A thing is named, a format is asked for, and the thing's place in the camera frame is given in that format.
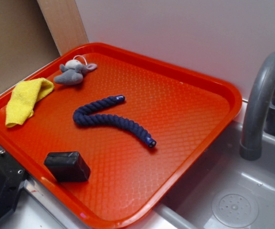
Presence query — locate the grey plush mouse toy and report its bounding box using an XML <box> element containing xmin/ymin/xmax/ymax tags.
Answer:
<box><xmin>53</xmin><ymin>55</ymin><xmax>97</xmax><ymax>86</ymax></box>

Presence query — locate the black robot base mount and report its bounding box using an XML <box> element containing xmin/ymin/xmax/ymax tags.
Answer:
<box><xmin>0</xmin><ymin>150</ymin><xmax>27</xmax><ymax>222</ymax></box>

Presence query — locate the red plastic tray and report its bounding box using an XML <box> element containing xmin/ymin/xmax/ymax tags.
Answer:
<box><xmin>0</xmin><ymin>43</ymin><xmax>242</xmax><ymax>229</ymax></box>

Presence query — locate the black box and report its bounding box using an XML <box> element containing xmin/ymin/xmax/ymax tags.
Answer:
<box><xmin>44</xmin><ymin>151</ymin><xmax>91</xmax><ymax>182</ymax></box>

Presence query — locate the dark blue rope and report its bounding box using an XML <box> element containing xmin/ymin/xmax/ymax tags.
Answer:
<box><xmin>73</xmin><ymin>94</ymin><xmax>157</xmax><ymax>149</ymax></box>

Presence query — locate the grey plastic sink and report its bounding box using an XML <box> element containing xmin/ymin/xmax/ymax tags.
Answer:
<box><xmin>151</xmin><ymin>120</ymin><xmax>275</xmax><ymax>229</ymax></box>

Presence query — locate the grey plastic faucet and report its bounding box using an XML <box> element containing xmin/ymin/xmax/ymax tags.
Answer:
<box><xmin>240</xmin><ymin>52</ymin><xmax>275</xmax><ymax>161</ymax></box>

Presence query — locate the wooden board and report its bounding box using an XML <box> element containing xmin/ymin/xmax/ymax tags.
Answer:
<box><xmin>37</xmin><ymin>0</ymin><xmax>89</xmax><ymax>55</ymax></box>

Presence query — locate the yellow microfiber cloth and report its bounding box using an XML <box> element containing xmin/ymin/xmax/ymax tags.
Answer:
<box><xmin>5</xmin><ymin>78</ymin><xmax>54</xmax><ymax>128</ymax></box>

